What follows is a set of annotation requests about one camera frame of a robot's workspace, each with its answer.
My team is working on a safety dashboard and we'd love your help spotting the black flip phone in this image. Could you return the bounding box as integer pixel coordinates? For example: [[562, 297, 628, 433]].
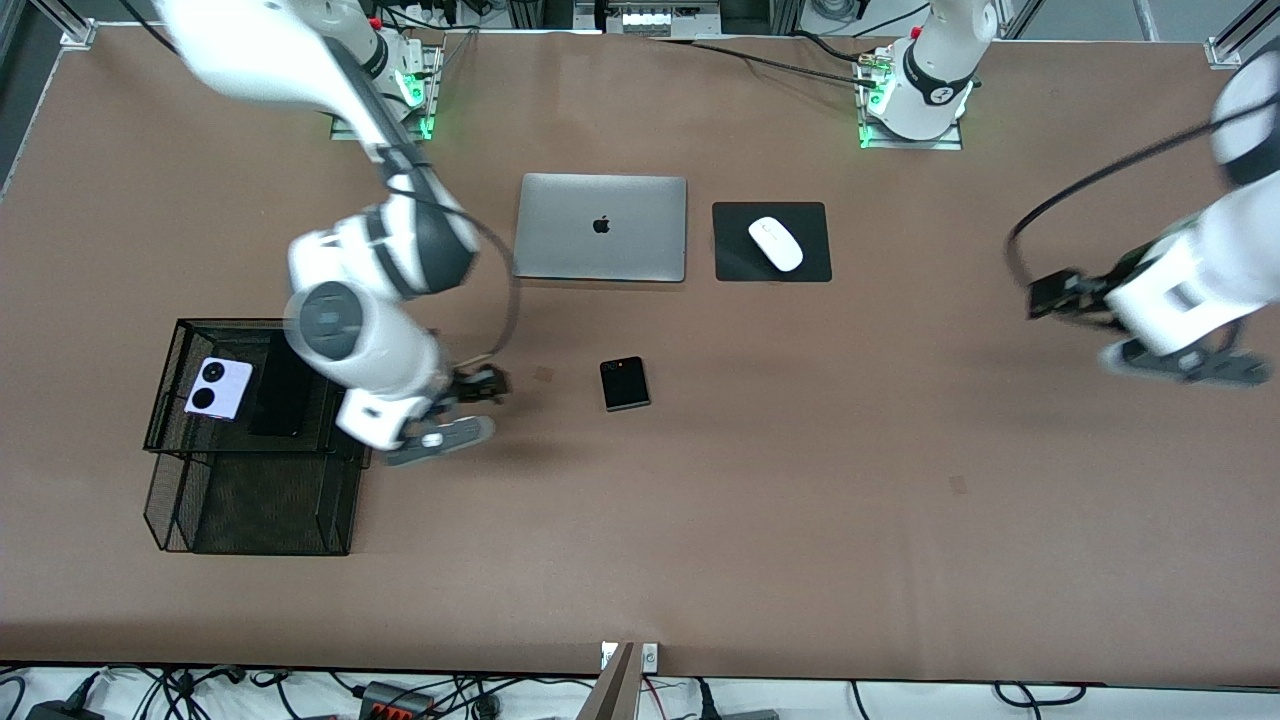
[[599, 355, 652, 413]]

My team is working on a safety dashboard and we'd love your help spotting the long black smartphone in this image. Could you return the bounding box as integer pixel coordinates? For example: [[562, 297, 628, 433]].
[[249, 334, 322, 439]]

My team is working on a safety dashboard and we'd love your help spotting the purple flip phone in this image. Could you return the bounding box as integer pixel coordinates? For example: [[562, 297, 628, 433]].
[[184, 356, 255, 423]]

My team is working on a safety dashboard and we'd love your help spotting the silver closed laptop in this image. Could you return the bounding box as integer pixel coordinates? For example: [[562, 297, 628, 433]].
[[512, 173, 689, 284]]

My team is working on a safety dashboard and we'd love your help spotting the black mesh two-tier tray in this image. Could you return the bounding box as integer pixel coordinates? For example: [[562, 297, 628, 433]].
[[143, 318, 380, 557]]

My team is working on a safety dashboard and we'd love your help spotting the white computer mouse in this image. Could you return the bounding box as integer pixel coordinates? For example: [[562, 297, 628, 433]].
[[748, 216, 805, 273]]

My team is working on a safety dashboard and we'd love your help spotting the black mouse pad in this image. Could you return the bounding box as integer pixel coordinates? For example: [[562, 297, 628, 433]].
[[712, 201, 833, 283]]

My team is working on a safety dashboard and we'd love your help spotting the black orange power strip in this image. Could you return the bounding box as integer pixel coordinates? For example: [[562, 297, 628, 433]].
[[358, 680, 437, 720]]

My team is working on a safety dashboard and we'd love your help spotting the white connector box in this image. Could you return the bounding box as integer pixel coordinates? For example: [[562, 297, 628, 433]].
[[575, 0, 723, 37]]

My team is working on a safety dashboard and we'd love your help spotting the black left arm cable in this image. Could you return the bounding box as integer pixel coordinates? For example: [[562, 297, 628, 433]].
[[1004, 118, 1243, 293]]

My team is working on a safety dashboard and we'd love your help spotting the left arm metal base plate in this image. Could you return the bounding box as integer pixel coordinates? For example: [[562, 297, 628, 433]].
[[857, 48, 964, 152]]

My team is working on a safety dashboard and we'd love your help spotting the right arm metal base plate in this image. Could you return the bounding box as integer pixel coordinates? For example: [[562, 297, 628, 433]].
[[330, 42, 443, 142]]

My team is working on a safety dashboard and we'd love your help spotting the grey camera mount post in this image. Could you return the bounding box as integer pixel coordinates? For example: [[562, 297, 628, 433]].
[[578, 642, 643, 720]]

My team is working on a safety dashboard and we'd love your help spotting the short black table cable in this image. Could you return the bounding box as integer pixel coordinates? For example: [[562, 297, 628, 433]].
[[788, 28, 873, 65]]

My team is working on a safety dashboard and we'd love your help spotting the long black table cable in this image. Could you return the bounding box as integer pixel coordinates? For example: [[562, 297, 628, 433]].
[[648, 36, 881, 89]]

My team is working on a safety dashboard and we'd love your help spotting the black looped floor cable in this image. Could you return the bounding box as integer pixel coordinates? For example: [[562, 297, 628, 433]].
[[993, 681, 1088, 707]]

